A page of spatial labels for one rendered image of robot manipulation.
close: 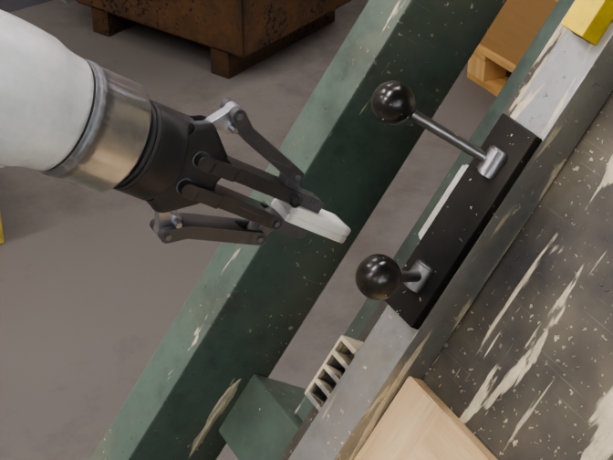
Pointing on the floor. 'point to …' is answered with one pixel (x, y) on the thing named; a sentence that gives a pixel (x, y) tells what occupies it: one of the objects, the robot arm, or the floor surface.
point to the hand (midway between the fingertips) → (311, 217)
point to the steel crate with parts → (221, 25)
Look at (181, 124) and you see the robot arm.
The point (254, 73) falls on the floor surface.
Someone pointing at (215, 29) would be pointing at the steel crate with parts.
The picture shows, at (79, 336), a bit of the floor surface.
